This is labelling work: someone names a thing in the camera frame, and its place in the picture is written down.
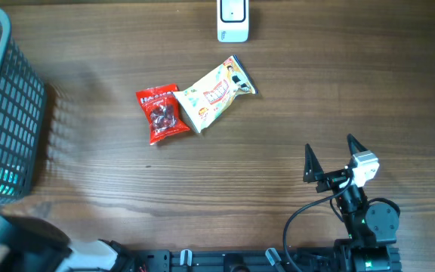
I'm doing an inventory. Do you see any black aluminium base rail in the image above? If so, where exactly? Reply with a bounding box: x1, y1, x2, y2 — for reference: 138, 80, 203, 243
134, 247, 403, 272

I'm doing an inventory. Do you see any right black camera cable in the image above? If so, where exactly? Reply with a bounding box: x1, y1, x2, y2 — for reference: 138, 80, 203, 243
282, 177, 353, 272

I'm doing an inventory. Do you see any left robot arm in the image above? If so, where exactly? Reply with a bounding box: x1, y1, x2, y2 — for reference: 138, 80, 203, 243
0, 214, 147, 272

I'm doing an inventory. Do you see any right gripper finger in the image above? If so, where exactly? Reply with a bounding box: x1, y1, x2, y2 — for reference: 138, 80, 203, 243
347, 134, 368, 156
303, 144, 324, 183

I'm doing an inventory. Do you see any white barcode scanner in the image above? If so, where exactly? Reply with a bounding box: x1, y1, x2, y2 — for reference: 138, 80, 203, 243
217, 0, 250, 43

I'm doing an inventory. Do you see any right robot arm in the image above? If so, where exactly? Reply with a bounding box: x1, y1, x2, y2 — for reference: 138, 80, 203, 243
294, 134, 402, 272

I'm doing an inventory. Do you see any red candy bag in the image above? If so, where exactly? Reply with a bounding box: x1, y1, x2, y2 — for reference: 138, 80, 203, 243
135, 84, 190, 145

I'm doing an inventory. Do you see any cream yellow snack bag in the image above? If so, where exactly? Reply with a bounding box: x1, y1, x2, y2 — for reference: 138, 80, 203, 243
174, 55, 258, 133

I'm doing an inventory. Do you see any dark grey plastic shopping basket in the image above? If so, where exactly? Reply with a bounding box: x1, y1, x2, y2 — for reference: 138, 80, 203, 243
0, 8, 48, 205

